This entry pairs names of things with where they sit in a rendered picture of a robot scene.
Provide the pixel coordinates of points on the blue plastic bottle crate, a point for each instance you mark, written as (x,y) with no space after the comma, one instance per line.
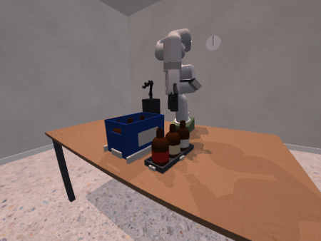
(134,136)

